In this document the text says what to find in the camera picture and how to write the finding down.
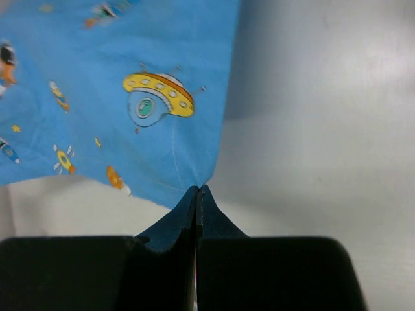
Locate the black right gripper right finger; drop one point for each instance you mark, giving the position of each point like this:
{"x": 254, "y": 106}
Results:
{"x": 237, "y": 272}

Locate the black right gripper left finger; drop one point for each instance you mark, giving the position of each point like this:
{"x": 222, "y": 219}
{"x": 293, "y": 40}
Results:
{"x": 150, "y": 271}

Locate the blue space print cloth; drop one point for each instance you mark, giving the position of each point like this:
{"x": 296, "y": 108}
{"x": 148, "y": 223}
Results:
{"x": 128, "y": 93}

